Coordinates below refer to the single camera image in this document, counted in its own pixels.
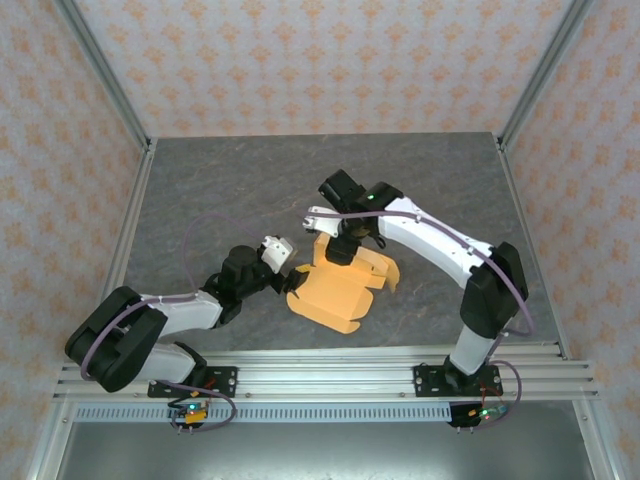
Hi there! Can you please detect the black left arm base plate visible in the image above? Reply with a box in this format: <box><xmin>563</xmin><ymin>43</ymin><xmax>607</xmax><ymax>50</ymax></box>
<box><xmin>148</xmin><ymin>366</ymin><xmax>239</xmax><ymax>399</ymax></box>

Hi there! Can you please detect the aluminium frame leg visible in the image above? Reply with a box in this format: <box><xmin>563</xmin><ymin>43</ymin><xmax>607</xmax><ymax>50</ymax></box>
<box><xmin>24</xmin><ymin>399</ymin><xmax>76</xmax><ymax>480</ymax></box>
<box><xmin>572</xmin><ymin>399</ymin><xmax>626</xmax><ymax>480</ymax></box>

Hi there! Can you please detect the slotted grey cable duct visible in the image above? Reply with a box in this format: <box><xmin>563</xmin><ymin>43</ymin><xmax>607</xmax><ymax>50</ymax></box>
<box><xmin>74</xmin><ymin>403</ymin><xmax>454</xmax><ymax>424</ymax></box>

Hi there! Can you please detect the aluminium frame post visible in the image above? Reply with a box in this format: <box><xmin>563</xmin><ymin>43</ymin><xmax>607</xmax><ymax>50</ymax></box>
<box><xmin>52</xmin><ymin>0</ymin><xmax>154</xmax><ymax>151</ymax></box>
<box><xmin>497</xmin><ymin>0</ymin><xmax>596</xmax><ymax>151</ymax></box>

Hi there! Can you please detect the aluminium rail beam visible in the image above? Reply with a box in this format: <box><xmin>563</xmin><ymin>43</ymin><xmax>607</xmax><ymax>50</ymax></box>
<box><xmin>52</xmin><ymin>342</ymin><xmax>601</xmax><ymax>401</ymax></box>

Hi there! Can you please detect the grey metal sheet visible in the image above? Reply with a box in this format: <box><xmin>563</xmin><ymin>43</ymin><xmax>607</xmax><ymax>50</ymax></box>
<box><xmin>54</xmin><ymin>422</ymin><xmax>596</xmax><ymax>480</ymax></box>

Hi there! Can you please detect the aluminium table side rail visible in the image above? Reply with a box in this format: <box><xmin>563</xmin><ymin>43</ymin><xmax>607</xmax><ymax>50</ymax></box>
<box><xmin>497</xmin><ymin>139</ymin><xmax>569</xmax><ymax>359</ymax></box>
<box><xmin>99</xmin><ymin>149</ymin><xmax>159</xmax><ymax>301</ymax></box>

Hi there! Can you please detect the yellow paper box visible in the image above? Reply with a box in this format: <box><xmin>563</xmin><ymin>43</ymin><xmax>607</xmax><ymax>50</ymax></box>
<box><xmin>285</xmin><ymin>233</ymin><xmax>401</xmax><ymax>335</ymax></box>

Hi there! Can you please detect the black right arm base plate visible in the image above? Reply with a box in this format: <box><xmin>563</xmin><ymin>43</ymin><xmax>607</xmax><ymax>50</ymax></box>
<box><xmin>413</xmin><ymin>364</ymin><xmax>501</xmax><ymax>399</ymax></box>

